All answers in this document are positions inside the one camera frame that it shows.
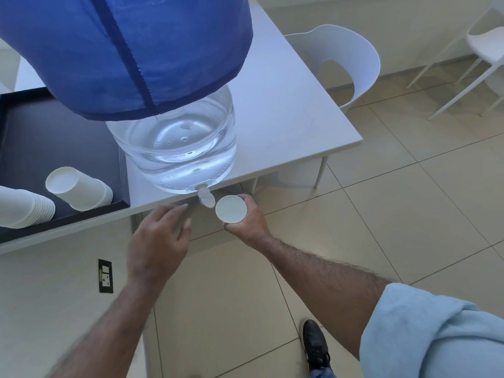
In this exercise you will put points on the person's left hand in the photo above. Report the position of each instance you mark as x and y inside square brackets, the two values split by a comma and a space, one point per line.
[157, 247]

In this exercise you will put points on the person's right hand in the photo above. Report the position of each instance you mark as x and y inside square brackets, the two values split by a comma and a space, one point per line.
[254, 226]

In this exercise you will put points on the person's left thumb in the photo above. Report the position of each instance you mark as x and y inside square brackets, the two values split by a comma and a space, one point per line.
[186, 234]

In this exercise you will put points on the person's right fingers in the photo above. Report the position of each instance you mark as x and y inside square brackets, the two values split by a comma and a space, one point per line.
[236, 228]

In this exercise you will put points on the white disposable cup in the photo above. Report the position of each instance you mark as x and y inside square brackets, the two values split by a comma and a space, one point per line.
[231, 209]

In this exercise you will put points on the person's right forearm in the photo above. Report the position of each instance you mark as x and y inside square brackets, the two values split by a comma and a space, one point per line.
[323, 283]

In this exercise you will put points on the person's left forearm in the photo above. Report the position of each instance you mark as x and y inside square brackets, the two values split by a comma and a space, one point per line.
[106, 334]

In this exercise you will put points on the white dispenser tap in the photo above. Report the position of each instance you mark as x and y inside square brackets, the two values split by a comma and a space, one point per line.
[204, 196]

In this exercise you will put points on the white table leg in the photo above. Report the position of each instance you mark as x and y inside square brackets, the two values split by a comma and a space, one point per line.
[320, 173]
[254, 185]

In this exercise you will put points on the clear large water bottle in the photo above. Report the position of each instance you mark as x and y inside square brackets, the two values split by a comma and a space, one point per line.
[177, 149]

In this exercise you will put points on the stack of white paper cups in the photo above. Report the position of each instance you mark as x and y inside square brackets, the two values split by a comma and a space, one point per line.
[23, 208]
[84, 191]

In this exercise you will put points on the black leather shoe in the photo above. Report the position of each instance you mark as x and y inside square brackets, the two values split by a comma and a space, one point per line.
[315, 344]

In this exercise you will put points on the black tray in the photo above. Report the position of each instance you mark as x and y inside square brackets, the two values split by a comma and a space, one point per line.
[47, 137]

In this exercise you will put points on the blue jeans leg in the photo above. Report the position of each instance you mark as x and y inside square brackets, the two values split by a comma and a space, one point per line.
[322, 373]

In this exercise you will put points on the blue fabric bottle cover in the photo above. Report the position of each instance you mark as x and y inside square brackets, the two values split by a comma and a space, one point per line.
[118, 47]

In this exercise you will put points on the white plastic chair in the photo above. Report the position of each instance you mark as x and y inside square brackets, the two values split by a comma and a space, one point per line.
[354, 55]

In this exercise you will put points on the light blue shirt sleeve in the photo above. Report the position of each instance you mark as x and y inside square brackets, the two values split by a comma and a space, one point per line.
[437, 334]

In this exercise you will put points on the white tall stool chair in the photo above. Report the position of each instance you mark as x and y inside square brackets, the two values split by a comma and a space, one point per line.
[486, 39]

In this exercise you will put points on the black wall socket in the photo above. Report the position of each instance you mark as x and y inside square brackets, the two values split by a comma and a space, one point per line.
[105, 276]

